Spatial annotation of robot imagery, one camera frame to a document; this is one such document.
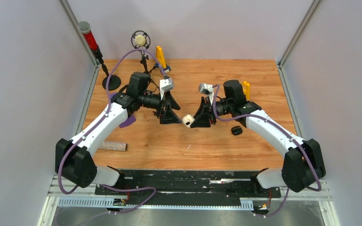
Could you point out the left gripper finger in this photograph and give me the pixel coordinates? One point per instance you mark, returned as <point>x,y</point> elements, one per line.
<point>174,119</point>
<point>174,105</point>

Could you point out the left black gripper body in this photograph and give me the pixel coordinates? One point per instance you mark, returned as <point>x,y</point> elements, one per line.
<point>160,111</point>

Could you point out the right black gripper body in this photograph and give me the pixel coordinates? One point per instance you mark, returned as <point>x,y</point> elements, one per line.
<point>212,112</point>

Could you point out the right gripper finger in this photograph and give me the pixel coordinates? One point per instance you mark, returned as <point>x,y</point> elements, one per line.
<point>202,119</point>
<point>202,107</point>

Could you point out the white earbud charging case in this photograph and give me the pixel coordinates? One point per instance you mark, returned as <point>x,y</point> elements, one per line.
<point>187,120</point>

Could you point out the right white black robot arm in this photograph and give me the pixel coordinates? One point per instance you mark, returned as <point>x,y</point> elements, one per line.
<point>303,164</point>

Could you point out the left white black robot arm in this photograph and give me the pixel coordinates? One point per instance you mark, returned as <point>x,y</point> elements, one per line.
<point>74,157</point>

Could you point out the black earbud case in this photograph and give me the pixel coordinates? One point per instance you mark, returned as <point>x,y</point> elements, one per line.
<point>236,130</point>

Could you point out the purple box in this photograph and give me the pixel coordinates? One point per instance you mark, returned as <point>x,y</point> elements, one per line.
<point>128,120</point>

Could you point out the yellow green toy block stack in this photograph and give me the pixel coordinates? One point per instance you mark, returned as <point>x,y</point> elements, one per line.
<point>246,89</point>

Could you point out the yellow blue toy block tower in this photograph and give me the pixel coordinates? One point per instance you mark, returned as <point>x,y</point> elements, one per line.
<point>161,60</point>

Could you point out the red microphone on stand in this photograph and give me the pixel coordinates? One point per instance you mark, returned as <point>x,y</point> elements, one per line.
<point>114,81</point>

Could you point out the cream microphone on tripod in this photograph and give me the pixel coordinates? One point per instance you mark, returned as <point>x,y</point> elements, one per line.
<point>141,40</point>

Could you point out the glittery silver tube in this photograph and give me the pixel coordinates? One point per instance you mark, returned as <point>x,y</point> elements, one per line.
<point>114,146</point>

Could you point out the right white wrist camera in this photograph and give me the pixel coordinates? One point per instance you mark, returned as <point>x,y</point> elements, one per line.
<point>208,90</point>

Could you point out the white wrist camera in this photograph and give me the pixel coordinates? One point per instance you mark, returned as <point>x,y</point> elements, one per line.
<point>208,90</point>
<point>165,85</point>

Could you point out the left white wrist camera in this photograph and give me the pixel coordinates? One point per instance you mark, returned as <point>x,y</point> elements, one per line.
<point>165,85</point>

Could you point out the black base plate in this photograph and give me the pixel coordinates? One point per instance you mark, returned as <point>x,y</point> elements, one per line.
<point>197,188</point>

